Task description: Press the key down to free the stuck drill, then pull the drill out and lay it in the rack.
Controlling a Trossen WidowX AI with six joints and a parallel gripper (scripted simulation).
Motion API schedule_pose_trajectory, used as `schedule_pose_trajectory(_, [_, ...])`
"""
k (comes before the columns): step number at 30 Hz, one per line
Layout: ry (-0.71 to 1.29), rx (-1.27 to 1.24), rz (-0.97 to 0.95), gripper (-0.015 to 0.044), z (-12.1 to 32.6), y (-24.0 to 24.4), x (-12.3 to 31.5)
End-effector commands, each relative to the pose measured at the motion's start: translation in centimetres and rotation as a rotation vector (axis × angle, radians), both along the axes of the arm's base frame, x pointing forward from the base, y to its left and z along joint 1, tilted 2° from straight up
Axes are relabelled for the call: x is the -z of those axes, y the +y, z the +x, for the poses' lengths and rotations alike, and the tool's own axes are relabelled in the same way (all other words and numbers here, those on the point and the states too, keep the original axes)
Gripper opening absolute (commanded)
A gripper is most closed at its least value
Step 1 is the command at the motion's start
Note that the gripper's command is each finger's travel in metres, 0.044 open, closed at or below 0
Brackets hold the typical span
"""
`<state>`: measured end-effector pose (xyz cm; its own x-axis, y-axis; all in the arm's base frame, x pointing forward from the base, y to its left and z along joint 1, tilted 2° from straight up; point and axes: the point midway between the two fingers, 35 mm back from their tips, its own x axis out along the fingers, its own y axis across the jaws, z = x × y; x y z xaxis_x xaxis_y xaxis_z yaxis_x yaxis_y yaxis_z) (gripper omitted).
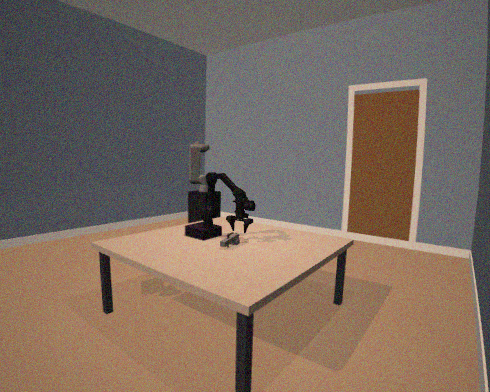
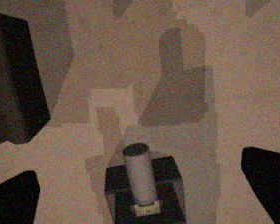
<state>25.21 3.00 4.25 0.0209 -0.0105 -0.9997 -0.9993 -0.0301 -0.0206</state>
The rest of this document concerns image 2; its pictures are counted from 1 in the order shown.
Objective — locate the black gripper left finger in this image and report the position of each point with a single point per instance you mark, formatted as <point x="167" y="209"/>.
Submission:
<point x="19" y="197"/>

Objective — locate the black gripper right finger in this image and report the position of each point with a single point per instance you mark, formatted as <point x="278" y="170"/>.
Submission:
<point x="262" y="170"/>

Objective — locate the grey cylinder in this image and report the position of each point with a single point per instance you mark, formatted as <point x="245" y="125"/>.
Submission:
<point x="138" y="162"/>

